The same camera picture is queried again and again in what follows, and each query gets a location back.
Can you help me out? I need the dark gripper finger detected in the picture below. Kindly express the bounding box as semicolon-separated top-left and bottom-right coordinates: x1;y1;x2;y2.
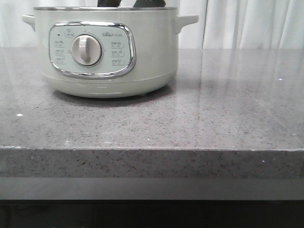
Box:
133;0;165;8
97;0;121;8

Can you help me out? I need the pale green electric cooking pot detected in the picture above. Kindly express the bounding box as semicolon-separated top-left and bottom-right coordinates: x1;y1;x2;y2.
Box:
22;7;199;98

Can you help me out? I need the white curtain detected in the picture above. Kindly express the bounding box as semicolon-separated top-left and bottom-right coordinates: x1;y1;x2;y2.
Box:
0;0;304;49

